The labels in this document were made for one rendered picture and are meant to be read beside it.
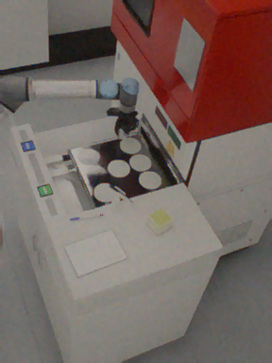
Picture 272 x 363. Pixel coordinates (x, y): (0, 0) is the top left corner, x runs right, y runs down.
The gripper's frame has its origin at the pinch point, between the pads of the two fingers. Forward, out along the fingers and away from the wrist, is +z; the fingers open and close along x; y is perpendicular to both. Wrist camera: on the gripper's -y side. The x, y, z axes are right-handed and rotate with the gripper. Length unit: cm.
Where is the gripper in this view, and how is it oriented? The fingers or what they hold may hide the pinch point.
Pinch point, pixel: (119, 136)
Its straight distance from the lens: 237.2
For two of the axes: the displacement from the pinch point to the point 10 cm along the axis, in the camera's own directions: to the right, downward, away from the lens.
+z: -1.1, 6.8, 7.2
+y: 7.8, 5.1, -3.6
